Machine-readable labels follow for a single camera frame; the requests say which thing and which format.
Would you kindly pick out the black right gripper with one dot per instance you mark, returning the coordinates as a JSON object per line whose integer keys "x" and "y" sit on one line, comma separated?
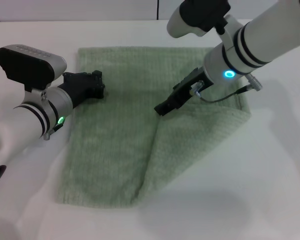
{"x": 190, "y": 85}

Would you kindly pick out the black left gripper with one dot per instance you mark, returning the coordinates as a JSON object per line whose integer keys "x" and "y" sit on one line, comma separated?
{"x": 77, "y": 86}

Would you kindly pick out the green ribbed towel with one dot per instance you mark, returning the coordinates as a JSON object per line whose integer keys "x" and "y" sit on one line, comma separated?
{"x": 120, "y": 140}

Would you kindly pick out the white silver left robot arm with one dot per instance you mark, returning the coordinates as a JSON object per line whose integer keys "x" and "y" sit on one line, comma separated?
{"x": 27, "y": 120}

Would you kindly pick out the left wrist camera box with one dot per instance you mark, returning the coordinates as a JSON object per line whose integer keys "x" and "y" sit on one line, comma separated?
{"x": 27, "y": 67}

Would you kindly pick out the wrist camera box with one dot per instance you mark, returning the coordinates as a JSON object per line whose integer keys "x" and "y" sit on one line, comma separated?
{"x": 27, "y": 67}
{"x": 190, "y": 15}

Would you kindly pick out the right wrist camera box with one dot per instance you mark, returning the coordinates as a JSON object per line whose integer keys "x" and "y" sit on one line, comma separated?
{"x": 190, "y": 15}

